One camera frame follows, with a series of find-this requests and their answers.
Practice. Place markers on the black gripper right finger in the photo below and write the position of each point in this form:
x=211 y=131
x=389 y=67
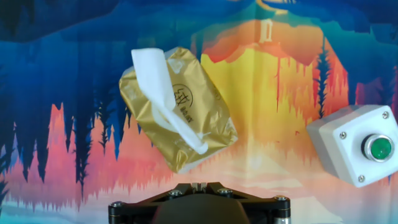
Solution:
x=230 y=193

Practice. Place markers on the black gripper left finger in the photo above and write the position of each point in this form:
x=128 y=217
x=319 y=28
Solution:
x=174 y=192

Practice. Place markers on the white napkin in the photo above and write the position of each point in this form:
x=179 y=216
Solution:
x=149 y=71

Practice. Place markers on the gold tissue pack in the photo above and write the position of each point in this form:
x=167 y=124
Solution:
x=202 y=118

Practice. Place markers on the white box with green button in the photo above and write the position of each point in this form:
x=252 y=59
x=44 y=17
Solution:
x=342 y=155

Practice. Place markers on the colourful forest print cloth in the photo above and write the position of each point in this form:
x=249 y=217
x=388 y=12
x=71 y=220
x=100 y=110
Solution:
x=77 y=93

